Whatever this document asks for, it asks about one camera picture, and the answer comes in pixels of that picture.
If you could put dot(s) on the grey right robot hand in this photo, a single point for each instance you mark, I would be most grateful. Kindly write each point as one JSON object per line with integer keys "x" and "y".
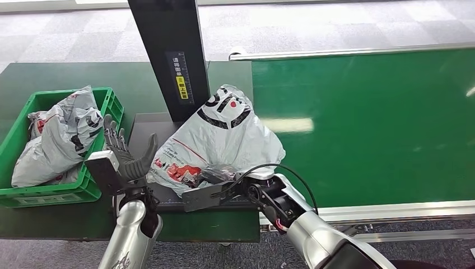
{"x": 207, "y": 196}

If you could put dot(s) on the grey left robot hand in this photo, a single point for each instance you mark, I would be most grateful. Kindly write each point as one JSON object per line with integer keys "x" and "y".
{"x": 130, "y": 169}

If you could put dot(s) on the white poly mailer package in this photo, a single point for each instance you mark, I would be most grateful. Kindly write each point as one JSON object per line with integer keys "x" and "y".
{"x": 222, "y": 141}

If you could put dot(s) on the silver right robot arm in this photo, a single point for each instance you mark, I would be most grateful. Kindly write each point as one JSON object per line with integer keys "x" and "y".
{"x": 315, "y": 237}

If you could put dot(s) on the large crumpled white mailer package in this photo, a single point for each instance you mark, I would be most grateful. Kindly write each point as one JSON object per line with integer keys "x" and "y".
{"x": 55, "y": 148}

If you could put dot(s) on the small white mailer package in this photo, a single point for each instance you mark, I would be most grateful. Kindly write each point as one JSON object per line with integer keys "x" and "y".
{"x": 35, "y": 124}

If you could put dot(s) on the green conveyor belt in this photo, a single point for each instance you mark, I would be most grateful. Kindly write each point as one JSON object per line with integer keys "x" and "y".
{"x": 371, "y": 111}

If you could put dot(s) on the green plastic crate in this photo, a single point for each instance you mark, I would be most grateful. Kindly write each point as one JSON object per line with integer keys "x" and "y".
{"x": 92, "y": 182}

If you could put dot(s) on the black and yellow column label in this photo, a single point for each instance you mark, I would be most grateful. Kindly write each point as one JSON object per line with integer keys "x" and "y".
{"x": 180, "y": 78}

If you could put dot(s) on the dark green table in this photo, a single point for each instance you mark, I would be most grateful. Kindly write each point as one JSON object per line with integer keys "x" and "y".
{"x": 37, "y": 74}

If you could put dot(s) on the black scanner column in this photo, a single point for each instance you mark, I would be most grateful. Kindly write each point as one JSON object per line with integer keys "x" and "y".
{"x": 163, "y": 33}

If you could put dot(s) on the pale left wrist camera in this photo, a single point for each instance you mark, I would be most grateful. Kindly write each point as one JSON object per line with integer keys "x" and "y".
{"x": 116, "y": 204}

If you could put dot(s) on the black scanner base plate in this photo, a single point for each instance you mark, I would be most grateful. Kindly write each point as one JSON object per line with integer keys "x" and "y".
{"x": 148, "y": 126}

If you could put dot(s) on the wide aluminium conveyor frame rail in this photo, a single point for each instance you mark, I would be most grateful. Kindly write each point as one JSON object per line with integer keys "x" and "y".
{"x": 389, "y": 212}

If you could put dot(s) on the thin aluminium conveyor rail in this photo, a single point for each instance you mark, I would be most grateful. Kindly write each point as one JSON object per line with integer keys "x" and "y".
{"x": 352, "y": 51}

